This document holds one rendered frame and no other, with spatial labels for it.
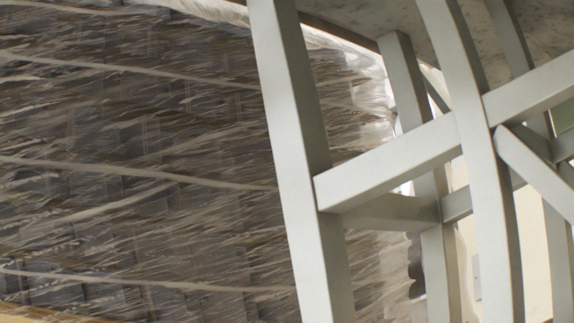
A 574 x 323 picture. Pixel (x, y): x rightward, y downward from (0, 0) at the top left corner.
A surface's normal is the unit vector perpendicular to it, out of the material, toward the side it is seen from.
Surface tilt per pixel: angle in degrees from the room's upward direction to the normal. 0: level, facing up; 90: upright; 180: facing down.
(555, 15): 166
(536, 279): 90
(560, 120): 90
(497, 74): 180
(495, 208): 90
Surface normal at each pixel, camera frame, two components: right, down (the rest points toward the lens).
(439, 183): 0.71, -0.34
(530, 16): -0.01, 0.99
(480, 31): 0.16, 0.93
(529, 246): -0.69, -0.13
